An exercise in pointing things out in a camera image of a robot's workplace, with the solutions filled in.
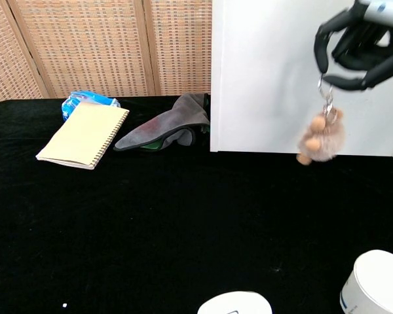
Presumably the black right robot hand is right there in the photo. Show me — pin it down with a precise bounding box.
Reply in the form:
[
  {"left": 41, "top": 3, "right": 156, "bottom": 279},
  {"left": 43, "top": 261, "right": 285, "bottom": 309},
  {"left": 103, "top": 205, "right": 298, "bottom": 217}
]
[{"left": 313, "top": 0, "right": 393, "bottom": 92}]

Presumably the plush toy keychain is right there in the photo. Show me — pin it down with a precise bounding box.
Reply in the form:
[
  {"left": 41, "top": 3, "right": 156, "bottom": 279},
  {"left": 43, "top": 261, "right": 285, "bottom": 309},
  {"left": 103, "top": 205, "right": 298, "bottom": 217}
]
[{"left": 296, "top": 75, "right": 345, "bottom": 166}]

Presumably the white rounded robot base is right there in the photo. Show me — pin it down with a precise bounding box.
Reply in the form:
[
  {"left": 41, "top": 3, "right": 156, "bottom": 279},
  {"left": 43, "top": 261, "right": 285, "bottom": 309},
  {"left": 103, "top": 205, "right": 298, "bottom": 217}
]
[{"left": 196, "top": 291, "right": 272, "bottom": 314}]

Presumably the white box panel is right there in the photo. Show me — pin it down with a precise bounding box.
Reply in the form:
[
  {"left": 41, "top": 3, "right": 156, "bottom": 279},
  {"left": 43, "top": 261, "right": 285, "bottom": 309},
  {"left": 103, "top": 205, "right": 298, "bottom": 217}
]
[{"left": 210, "top": 0, "right": 393, "bottom": 159}]

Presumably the grey work glove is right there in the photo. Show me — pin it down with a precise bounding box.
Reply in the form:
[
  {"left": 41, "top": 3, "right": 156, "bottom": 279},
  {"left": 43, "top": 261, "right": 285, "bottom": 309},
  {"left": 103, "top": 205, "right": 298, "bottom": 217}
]
[{"left": 113, "top": 92, "right": 212, "bottom": 153}]

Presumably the black velvet table cloth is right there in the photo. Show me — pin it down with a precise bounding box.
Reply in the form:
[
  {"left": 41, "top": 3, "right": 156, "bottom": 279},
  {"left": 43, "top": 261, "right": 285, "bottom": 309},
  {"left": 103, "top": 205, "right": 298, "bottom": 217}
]
[{"left": 0, "top": 95, "right": 393, "bottom": 314}]

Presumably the woven bamboo folding screen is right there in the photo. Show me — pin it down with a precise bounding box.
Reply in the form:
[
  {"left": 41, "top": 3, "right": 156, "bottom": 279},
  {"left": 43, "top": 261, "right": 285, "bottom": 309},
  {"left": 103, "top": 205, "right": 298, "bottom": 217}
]
[{"left": 0, "top": 0, "right": 214, "bottom": 109}]

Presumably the yellow spiral notebook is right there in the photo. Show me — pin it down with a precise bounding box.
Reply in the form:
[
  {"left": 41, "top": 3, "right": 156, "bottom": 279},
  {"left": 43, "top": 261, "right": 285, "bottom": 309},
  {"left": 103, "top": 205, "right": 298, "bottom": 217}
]
[{"left": 35, "top": 101, "right": 130, "bottom": 171}]

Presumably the blue plastic tissue pack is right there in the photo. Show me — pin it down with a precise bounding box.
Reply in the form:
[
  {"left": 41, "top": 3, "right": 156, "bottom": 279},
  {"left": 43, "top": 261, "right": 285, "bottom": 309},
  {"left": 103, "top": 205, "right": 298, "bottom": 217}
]
[{"left": 61, "top": 90, "right": 121, "bottom": 122}]

